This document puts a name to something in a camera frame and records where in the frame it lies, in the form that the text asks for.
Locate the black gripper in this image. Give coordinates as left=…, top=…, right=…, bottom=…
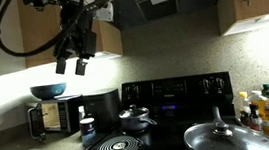
left=53, top=3, right=96, bottom=76

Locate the black pot with glass lid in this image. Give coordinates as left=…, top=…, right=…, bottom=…
left=119, top=104, right=157, bottom=132

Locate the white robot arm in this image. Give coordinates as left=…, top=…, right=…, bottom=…
left=22, top=0, right=114, bottom=76

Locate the blue bowl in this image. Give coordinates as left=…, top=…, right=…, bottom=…
left=29, top=82, right=66, bottom=100

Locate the silver microwave oven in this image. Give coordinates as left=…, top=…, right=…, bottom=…
left=28, top=95, right=83, bottom=141

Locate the black air fryer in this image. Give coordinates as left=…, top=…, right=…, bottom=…
left=83, top=88, right=121, bottom=132

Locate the wooden upper cabinet left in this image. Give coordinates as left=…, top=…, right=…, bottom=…
left=17, top=0, right=123, bottom=68

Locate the blue white salt canister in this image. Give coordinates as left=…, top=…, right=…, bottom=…
left=79, top=118, right=96, bottom=146

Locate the front left coil burner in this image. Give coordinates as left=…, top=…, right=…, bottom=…
left=97, top=135, right=142, bottom=150

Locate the black electric stove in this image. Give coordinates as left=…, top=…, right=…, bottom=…
left=86, top=71, right=247, bottom=150

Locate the black range hood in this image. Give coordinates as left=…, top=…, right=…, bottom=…
left=95, top=0, right=235, bottom=33

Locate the black frying pan with lid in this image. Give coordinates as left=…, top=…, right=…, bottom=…
left=183, top=106, right=269, bottom=150

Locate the yellow cap oil bottle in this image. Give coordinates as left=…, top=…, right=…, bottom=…
left=238, top=92, right=250, bottom=127

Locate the dark sauce bottle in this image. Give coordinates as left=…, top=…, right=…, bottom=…
left=249, top=104, right=262, bottom=131

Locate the green cap bottle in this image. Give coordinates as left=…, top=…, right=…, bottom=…
left=262, top=83, right=269, bottom=99

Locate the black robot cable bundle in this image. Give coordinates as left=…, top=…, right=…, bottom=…
left=0, top=0, right=114, bottom=60

